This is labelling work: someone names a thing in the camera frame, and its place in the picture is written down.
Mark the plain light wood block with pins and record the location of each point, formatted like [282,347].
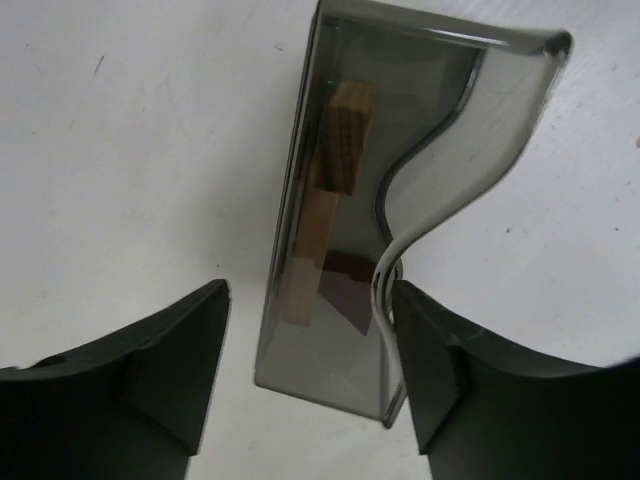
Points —
[313,237]

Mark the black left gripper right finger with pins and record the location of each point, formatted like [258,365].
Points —
[485,407]

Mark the dark red wood block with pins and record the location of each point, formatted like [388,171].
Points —
[345,284]

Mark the striped light wood block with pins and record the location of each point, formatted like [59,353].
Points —
[344,131]

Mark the smoky transparent plastic bin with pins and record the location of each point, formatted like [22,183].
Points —
[455,103]

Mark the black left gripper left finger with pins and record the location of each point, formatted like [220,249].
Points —
[130,405]

